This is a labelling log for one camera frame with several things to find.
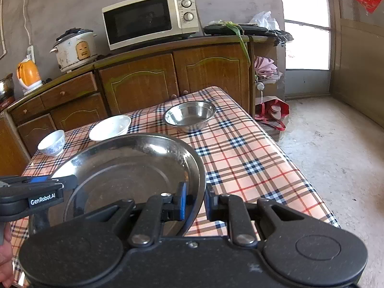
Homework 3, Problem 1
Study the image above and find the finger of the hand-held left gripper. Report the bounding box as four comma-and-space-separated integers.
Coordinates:
30, 175, 79, 191

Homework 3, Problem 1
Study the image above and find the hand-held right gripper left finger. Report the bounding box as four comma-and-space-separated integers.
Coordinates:
88, 181, 188, 248

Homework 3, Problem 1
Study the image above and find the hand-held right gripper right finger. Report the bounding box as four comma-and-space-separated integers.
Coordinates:
205, 183, 302, 246

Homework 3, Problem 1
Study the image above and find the small blue patterned bowl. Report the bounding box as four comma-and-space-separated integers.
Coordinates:
37, 130, 66, 157

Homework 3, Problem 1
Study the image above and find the large steel plate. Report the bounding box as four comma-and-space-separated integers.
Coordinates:
51, 132, 207, 237

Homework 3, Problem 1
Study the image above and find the large white ceramic bowl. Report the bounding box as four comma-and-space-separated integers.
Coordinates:
89, 115, 132, 142

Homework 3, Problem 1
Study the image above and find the steel bowl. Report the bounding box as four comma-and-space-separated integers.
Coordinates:
163, 101, 217, 133

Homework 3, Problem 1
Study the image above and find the person's left hand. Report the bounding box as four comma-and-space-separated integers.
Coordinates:
0, 241, 15, 288

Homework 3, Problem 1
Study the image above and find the small wooden cabinet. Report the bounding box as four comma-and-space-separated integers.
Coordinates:
0, 112, 32, 177

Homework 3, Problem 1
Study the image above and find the plaid tablecloth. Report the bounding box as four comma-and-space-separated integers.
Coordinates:
12, 86, 341, 288

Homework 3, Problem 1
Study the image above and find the red induction cooker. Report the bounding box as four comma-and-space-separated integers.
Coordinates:
0, 96, 15, 111

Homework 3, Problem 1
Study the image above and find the red bag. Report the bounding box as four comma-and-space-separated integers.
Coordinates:
255, 96, 290, 132

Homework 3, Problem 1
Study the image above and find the steel cooking pot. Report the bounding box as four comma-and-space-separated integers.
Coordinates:
0, 73, 14, 101

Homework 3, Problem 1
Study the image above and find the orange electric kettle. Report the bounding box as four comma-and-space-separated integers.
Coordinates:
16, 55, 42, 95

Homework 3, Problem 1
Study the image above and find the long wooden cabinet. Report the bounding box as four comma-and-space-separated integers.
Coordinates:
6, 34, 252, 156

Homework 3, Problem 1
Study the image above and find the white rice cooker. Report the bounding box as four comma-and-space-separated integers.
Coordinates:
49, 28, 99, 73

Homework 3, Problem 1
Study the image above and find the pink cloth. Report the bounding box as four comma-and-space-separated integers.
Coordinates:
254, 56, 282, 81

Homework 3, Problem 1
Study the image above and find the grey glazed door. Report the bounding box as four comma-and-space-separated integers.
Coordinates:
278, 0, 335, 96

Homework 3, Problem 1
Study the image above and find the green leaf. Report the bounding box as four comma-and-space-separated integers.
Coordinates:
220, 20, 252, 66

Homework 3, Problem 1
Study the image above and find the brown side cupboard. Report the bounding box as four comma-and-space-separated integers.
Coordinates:
249, 34, 285, 117

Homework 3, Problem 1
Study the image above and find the black flat tray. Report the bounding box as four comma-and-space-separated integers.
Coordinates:
203, 24, 269, 36

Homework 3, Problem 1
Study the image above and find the cream microwave oven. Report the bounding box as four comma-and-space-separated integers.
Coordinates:
102, 0, 201, 51

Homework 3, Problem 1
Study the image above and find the dark cloth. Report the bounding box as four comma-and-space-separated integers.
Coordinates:
268, 29, 294, 47

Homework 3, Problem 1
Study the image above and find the white plastic bag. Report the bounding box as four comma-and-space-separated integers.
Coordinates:
249, 10, 281, 32

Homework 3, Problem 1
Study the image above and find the white wall pipe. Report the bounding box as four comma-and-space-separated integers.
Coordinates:
0, 0, 7, 62

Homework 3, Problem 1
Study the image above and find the white cable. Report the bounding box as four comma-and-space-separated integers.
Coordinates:
22, 0, 33, 47

